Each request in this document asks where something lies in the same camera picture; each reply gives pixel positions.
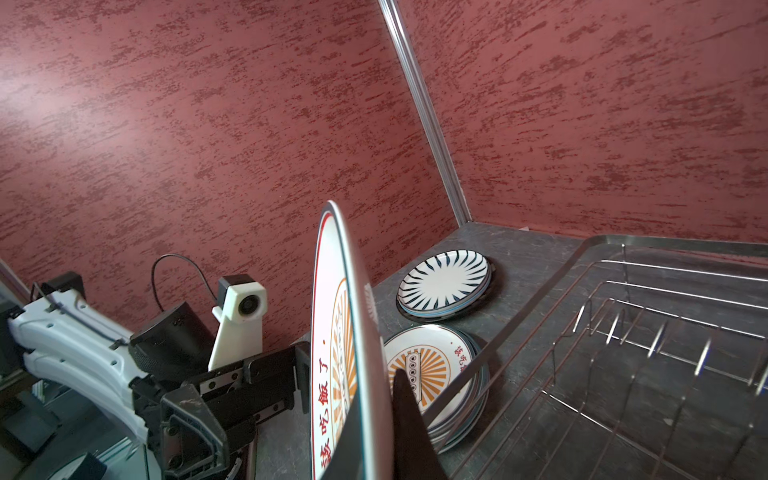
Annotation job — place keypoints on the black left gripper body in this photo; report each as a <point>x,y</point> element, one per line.
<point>208,426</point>

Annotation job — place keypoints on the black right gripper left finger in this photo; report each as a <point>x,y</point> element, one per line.
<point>347,459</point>

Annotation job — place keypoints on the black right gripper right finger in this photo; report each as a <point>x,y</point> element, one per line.
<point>414,455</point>

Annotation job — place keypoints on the white plate blue rim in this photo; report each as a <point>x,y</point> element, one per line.
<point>347,353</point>

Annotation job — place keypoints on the white sunburst plate green rim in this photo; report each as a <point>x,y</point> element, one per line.
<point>432,356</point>

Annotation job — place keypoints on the brown rimmed cream plate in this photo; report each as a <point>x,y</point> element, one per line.
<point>480,306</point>

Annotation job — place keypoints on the white sunburst pattern plate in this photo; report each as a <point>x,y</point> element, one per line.
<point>449,433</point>

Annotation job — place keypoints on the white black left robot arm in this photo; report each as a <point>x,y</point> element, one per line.
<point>60,337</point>

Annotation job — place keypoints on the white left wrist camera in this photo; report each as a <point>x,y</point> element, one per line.
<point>241,305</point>

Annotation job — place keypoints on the metal wire dish rack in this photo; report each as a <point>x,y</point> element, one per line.
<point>622,358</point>

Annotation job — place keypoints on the aluminium left corner post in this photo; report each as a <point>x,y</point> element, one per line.
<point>426,111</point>

